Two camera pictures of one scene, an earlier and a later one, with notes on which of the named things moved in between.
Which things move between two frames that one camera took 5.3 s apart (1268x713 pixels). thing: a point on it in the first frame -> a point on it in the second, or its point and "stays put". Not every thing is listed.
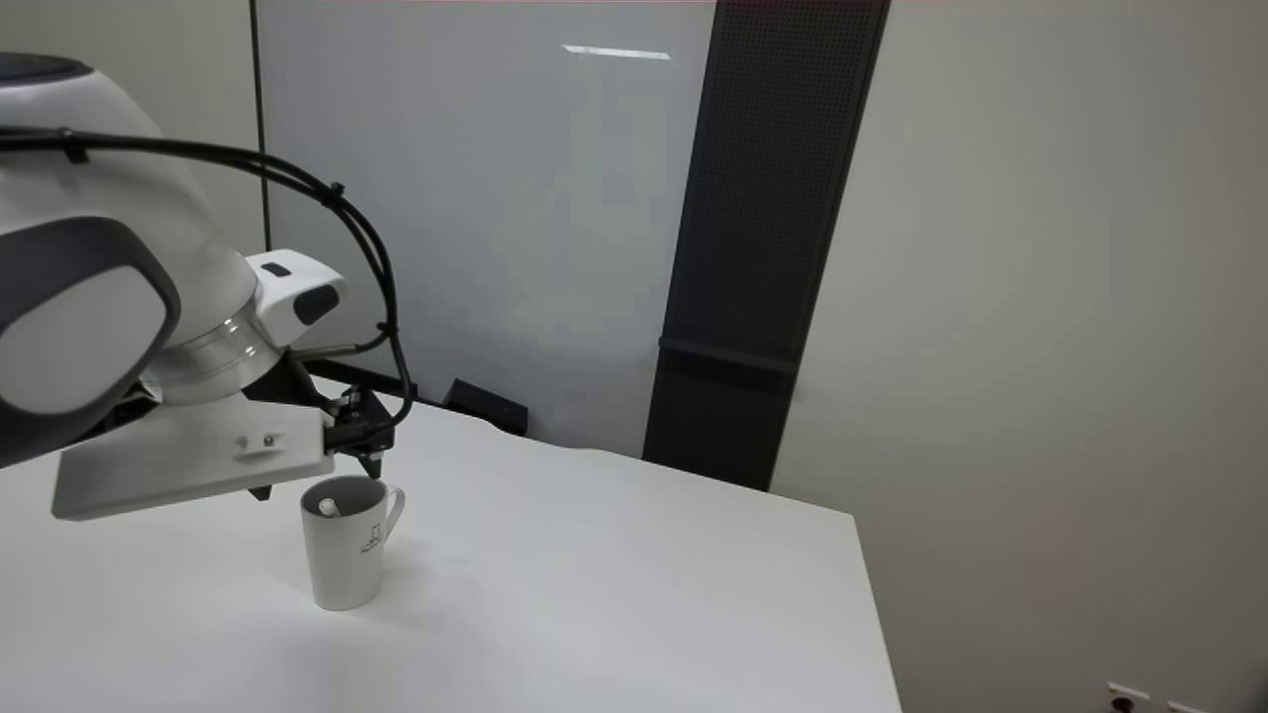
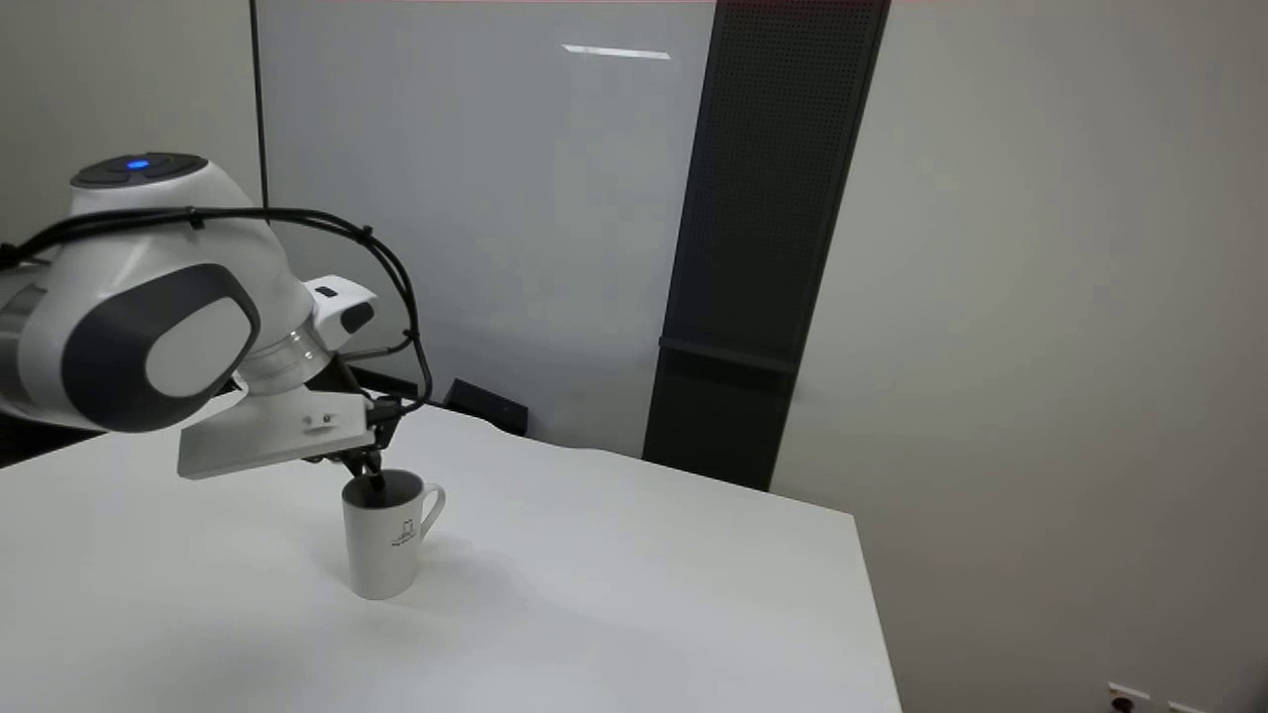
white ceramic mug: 346,530 -> 387,522
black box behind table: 480,403 stays put
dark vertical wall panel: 780,126 stays put
